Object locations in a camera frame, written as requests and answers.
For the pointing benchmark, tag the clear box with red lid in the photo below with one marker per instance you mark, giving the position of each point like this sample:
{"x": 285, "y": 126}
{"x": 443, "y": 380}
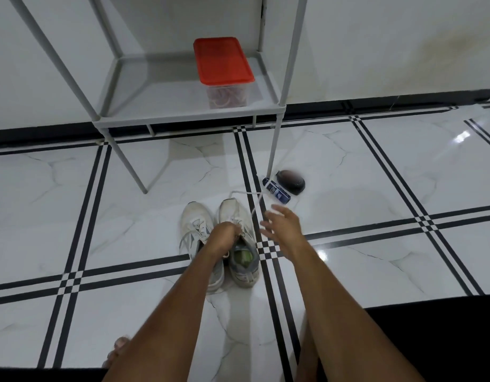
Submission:
{"x": 227, "y": 97}

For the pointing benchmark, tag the person's left forearm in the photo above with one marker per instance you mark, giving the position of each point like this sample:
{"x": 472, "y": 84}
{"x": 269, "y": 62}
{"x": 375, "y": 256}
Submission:
{"x": 173, "y": 322}

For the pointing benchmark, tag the person's left foot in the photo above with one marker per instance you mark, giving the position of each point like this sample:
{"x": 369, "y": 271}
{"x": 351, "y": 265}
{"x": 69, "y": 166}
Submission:
{"x": 117, "y": 350}

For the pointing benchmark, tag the person's right forearm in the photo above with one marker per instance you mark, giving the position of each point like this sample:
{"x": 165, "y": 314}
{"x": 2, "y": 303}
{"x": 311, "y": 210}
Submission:
{"x": 344, "y": 326}

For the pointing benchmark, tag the black oval polish bottle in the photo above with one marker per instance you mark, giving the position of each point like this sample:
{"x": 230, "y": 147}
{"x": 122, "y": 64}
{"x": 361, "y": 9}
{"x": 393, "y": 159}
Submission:
{"x": 292, "y": 182}

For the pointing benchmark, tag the person's right hand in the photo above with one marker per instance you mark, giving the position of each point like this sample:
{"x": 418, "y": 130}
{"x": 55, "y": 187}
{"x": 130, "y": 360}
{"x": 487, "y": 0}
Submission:
{"x": 286, "y": 232}

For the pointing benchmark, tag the person's left hand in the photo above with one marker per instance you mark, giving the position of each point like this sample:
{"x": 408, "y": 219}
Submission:
{"x": 223, "y": 238}

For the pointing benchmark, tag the clear container with red lid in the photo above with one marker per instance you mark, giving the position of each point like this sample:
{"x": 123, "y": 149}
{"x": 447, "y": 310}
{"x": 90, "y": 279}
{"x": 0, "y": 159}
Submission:
{"x": 223, "y": 59}

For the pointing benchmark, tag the black shorts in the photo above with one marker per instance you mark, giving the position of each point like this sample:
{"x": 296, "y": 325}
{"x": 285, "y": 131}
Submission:
{"x": 440, "y": 338}

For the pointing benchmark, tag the white grey sneaker shoe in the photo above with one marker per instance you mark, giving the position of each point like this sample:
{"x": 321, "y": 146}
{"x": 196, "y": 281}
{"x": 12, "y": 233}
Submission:
{"x": 195, "y": 222}
{"x": 245, "y": 270}

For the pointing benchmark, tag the grey metal shelf rack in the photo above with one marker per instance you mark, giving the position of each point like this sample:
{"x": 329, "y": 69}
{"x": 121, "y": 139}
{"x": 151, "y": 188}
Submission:
{"x": 165, "y": 95}

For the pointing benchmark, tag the person's right leg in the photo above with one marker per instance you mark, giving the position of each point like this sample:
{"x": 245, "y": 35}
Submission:
{"x": 306, "y": 354}

